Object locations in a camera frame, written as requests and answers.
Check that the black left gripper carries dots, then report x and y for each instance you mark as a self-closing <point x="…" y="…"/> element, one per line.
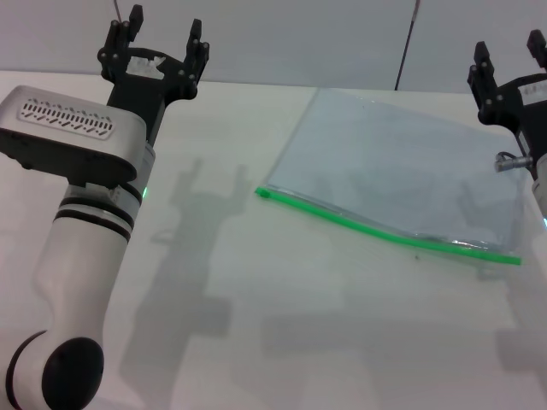
<point x="145" y="89"/>

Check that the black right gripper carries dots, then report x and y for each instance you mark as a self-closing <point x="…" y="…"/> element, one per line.
<point x="530" y="115"/>

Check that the clear green-zip document bag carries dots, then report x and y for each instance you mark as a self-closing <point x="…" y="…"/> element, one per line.
<point x="384" y="166"/>

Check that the green zipper slider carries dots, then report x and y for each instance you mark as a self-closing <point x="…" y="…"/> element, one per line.
<point x="263" y="193"/>

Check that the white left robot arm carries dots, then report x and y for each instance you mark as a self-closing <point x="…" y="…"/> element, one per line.
<point x="81" y="265"/>

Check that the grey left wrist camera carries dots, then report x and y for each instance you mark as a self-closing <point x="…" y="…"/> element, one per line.
<point x="72" y="132"/>

